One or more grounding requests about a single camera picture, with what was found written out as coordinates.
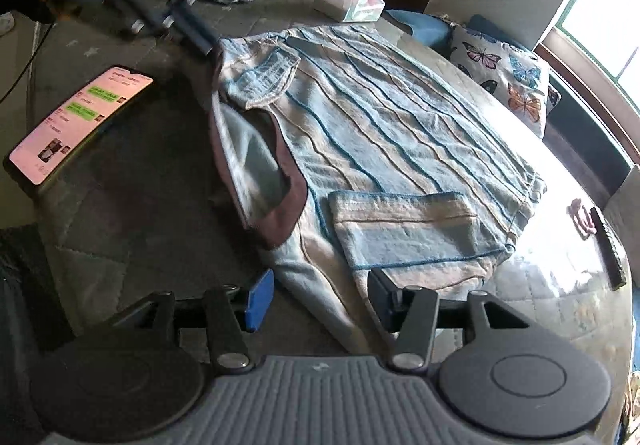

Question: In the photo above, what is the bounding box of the grey square cushion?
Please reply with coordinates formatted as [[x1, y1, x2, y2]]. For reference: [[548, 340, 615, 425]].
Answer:
[[604, 164, 640, 286]]

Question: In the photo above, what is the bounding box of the blue striped knit garment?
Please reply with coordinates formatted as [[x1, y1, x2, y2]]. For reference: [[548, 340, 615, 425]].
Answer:
[[209, 26, 546, 354]]

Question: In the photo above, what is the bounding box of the blue sofa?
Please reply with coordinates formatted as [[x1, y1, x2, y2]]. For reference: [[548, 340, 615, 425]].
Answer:
[[384, 9, 637, 209]]

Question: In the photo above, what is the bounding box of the window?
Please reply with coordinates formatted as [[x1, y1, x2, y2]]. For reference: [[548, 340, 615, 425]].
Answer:
[[558, 0, 639, 105]]

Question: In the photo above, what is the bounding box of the tissue box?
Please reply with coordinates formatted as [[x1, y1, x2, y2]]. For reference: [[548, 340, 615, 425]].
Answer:
[[312, 0, 385, 23]]

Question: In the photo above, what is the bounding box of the black remote control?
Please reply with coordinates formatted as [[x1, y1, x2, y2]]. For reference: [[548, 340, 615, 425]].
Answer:
[[590, 206, 627, 291]]

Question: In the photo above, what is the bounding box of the smartphone with pink screen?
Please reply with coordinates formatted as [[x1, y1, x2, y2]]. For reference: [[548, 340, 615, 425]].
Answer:
[[3, 66, 154, 198]]

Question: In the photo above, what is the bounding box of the pink hair tie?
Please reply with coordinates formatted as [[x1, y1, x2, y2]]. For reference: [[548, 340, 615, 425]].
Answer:
[[566, 198, 598, 241]]

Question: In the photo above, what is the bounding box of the butterfly print pillow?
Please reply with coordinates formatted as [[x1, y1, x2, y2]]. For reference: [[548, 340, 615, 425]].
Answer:
[[449, 24, 559, 139]]

